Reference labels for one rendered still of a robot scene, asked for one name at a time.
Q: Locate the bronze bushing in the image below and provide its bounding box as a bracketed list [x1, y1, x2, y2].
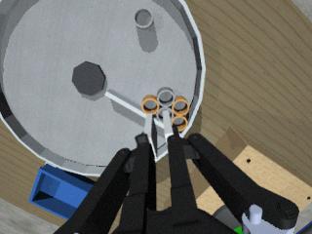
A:
[171, 96, 189, 116]
[141, 95, 159, 114]
[171, 114, 188, 132]

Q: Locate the blue square tray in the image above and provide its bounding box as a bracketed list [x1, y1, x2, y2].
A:
[28, 162, 96, 220]

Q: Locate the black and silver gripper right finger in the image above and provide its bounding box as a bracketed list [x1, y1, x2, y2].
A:
[163, 110, 299, 234]

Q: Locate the grey metal bushing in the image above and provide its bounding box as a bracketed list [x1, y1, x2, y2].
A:
[133, 7, 153, 29]
[156, 105, 174, 123]
[157, 87, 176, 107]

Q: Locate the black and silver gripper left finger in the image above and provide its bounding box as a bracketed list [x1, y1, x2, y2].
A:
[54, 113, 158, 234]

